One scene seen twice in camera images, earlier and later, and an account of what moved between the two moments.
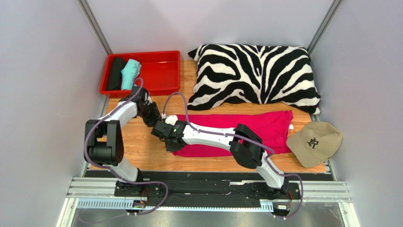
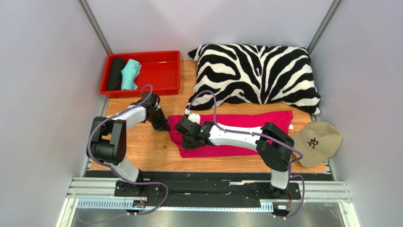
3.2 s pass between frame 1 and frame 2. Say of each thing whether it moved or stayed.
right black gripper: moved
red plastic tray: stayed
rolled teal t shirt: stayed
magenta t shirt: stayed
